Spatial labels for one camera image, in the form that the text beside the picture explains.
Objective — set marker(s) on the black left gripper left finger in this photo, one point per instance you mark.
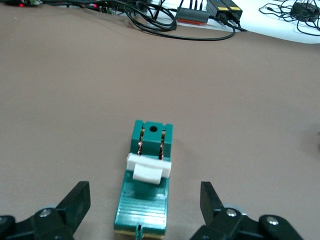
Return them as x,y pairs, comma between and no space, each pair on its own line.
70,215

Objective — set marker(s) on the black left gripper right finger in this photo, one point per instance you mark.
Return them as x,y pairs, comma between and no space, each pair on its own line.
220,222

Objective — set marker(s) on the white table sheet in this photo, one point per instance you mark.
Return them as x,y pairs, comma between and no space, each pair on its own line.
275,30

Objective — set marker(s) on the green circuit board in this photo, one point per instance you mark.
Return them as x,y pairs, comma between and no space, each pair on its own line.
32,2
107,10

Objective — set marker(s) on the grey USB hub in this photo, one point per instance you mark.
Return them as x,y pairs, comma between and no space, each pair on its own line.
192,15

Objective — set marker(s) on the black teleoperation stand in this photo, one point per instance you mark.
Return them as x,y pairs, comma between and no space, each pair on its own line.
303,12

